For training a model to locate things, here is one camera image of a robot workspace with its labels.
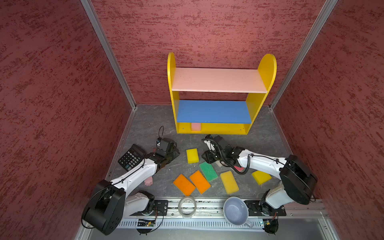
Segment yellow sponge far right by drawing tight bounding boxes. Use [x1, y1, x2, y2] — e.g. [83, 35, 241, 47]
[252, 171, 272, 186]

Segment orange sponge left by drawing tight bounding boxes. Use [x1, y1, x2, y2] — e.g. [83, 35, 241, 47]
[173, 174, 196, 196]

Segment clear tape roll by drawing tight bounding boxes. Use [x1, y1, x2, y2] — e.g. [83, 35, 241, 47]
[178, 196, 197, 219]

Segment orange sponge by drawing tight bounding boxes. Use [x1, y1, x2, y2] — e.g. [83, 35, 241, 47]
[173, 174, 196, 196]
[190, 171, 211, 194]

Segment black calculator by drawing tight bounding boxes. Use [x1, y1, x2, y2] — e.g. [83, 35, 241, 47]
[118, 144, 146, 172]

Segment yellow shelf pink blue boards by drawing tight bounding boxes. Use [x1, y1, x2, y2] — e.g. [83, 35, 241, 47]
[167, 52, 277, 135]

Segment long yellow sponge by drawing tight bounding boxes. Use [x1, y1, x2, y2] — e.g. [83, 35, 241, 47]
[220, 171, 239, 195]

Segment round pink smiley sponge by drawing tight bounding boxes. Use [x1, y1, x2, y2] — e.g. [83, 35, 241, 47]
[235, 166, 245, 172]

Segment green sponge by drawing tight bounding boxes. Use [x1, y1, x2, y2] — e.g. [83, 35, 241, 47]
[199, 162, 218, 183]

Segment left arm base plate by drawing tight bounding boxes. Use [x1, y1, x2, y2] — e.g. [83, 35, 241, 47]
[138, 200, 169, 216]

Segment lavender mug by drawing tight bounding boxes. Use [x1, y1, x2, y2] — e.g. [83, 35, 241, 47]
[223, 197, 254, 228]

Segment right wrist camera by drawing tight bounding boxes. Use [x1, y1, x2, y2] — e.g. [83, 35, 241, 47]
[204, 140, 216, 154]

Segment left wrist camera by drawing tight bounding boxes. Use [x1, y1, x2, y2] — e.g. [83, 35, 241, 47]
[157, 137, 172, 152]

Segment aluminium front rail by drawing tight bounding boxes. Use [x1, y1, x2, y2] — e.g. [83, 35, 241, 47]
[123, 198, 329, 219]

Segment small yellow square sponge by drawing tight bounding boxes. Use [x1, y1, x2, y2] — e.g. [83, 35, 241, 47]
[186, 148, 200, 164]

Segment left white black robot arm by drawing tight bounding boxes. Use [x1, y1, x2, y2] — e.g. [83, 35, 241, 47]
[81, 137, 180, 236]

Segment orange sponge right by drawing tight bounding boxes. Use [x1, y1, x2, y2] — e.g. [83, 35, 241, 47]
[190, 171, 211, 194]

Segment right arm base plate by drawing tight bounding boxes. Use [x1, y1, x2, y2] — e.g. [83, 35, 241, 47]
[245, 200, 287, 217]

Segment beige white sponge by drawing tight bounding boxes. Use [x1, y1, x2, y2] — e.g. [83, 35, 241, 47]
[215, 161, 223, 167]

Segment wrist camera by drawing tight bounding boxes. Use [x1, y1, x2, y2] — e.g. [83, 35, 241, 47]
[157, 137, 172, 152]
[204, 140, 216, 154]

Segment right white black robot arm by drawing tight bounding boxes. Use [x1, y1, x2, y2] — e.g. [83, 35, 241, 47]
[202, 135, 318, 216]

